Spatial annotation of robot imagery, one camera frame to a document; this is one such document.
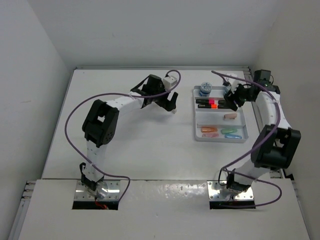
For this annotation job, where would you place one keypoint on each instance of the metal base plate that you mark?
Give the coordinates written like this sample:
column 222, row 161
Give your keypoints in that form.
column 218, row 192
column 106, row 190

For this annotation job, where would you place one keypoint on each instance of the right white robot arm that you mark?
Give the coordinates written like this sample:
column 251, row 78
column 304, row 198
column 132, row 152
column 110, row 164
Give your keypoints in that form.
column 277, row 142

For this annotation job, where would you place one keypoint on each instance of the orange cap black highlighter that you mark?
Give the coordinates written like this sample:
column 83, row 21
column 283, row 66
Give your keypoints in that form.
column 207, row 106

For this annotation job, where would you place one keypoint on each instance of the blue jar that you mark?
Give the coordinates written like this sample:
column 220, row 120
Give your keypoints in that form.
column 205, row 89
column 227, row 88

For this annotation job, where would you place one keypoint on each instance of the green pastel highlighter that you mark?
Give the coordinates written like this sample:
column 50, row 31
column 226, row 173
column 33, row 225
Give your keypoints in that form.
column 226, row 131

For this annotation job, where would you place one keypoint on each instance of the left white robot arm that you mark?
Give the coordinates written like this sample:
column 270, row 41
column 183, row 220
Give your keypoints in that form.
column 100, row 124

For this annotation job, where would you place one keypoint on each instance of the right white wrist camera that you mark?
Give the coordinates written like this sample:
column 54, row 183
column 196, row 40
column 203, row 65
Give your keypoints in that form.
column 230, row 81

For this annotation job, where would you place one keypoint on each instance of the purple cap black highlighter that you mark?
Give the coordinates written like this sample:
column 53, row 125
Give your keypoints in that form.
column 221, row 102

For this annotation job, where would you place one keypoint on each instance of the blue pastel highlighter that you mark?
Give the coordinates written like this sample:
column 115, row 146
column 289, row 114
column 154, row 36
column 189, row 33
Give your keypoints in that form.
column 232, row 136

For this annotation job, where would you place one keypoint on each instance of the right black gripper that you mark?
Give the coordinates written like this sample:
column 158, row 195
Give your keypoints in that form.
column 230, row 97

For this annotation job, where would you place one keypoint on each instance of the pink cap black highlighter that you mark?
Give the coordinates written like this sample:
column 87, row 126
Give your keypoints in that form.
column 204, row 101

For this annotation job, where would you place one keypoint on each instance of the white compartment tray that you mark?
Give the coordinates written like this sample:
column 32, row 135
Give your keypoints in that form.
column 214, row 118

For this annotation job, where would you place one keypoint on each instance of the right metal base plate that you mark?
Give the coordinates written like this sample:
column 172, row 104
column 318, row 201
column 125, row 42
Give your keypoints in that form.
column 218, row 192

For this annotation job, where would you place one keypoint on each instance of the pink pastel highlighter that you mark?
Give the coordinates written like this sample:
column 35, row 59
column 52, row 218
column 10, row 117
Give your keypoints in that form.
column 210, row 135

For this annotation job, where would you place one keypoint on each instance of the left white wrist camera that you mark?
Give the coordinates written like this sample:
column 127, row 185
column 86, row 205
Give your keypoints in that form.
column 169, row 82

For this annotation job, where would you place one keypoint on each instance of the yellow cap black highlighter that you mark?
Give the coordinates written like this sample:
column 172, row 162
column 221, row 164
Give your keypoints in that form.
column 223, row 107

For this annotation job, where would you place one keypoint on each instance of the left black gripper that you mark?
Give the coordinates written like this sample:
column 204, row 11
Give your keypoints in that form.
column 164, row 103

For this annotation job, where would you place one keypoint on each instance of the orange pastel highlighter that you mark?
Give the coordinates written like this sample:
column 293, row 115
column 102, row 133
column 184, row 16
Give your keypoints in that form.
column 208, row 130

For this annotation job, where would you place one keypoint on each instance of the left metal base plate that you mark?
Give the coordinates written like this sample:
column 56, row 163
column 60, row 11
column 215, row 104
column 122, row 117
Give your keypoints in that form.
column 106, row 190

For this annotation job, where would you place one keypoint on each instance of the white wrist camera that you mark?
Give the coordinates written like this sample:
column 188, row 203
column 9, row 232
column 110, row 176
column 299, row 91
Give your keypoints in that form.
column 169, row 82
column 230, row 81

